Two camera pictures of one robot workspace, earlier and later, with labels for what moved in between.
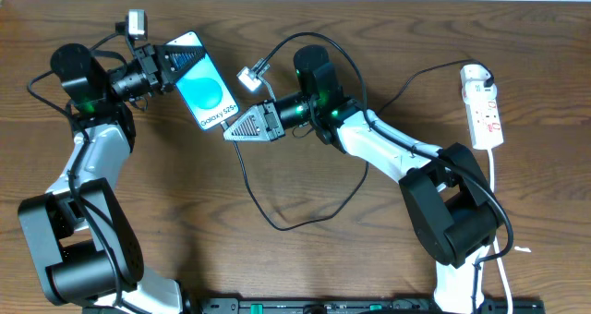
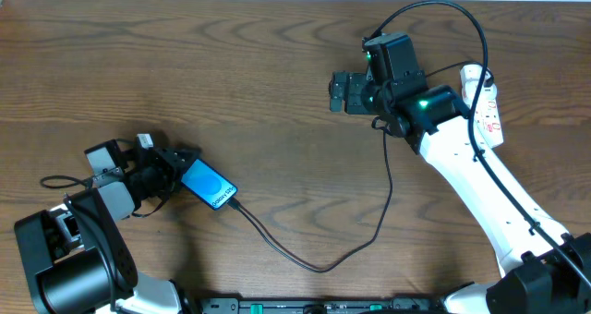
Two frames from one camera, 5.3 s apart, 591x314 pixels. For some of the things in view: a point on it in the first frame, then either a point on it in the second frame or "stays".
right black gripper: [271, 120] to [350, 92]
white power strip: [482, 107] stays
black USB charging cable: [490, 85] to [376, 230]
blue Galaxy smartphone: [203, 90] to [209, 184]
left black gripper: [152, 66] to [162, 164]
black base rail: [359, 306] stays
